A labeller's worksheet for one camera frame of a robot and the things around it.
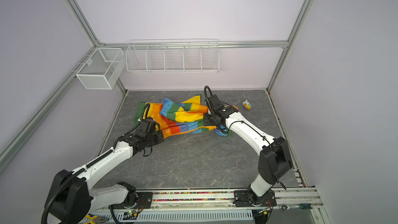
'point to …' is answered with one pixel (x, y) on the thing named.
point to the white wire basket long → (176, 55)
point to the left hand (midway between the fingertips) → (162, 138)
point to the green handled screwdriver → (284, 207)
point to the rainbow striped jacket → (176, 117)
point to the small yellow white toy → (246, 104)
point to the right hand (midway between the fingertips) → (207, 121)
